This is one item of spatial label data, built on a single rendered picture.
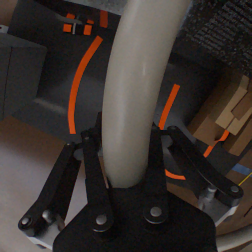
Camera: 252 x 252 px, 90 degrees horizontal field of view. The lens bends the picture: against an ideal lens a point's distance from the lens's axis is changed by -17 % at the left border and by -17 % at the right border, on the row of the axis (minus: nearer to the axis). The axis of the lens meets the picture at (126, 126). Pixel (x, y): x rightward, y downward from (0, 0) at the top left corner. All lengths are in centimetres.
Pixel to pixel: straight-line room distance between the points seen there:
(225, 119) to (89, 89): 96
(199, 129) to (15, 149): 164
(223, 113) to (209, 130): 21
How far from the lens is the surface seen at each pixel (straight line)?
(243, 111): 119
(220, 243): 32
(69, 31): 110
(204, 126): 120
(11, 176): 202
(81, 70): 109
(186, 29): 43
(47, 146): 145
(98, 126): 17
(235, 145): 152
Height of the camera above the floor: 107
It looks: 64 degrees down
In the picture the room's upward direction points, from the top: 177 degrees clockwise
